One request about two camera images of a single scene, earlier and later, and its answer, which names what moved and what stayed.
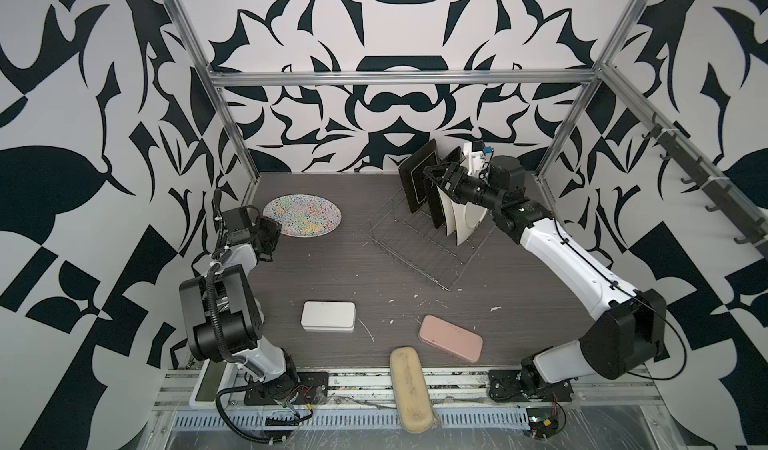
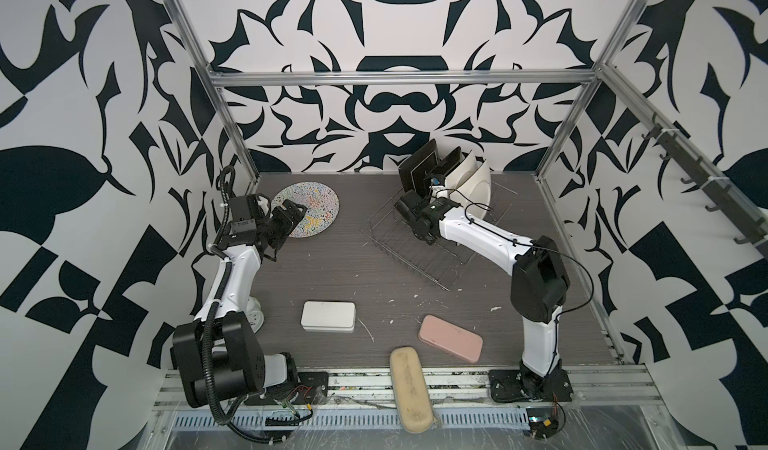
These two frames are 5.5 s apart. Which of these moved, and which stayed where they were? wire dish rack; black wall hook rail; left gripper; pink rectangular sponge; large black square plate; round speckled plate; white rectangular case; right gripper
Moved: round speckled plate; left gripper; right gripper
Stayed: wire dish rack; large black square plate; pink rectangular sponge; black wall hook rail; white rectangular case
